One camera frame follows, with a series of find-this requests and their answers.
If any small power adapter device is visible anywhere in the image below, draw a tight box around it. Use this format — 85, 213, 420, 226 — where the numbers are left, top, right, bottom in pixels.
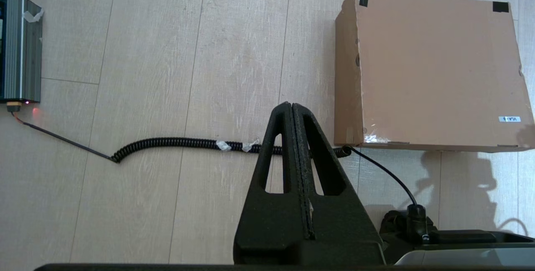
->
0, 0, 44, 104

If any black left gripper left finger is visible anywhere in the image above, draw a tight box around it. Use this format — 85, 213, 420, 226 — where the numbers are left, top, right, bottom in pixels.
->
233, 102, 312, 265

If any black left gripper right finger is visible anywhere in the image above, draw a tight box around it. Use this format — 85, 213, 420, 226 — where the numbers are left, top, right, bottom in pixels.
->
293, 103, 386, 265

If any brown cardboard shoe box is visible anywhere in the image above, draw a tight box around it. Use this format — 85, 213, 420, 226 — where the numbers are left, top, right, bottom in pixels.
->
333, 0, 535, 153

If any black coiled cable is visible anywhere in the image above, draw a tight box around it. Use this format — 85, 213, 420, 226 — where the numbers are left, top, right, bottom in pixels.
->
6, 100, 419, 210

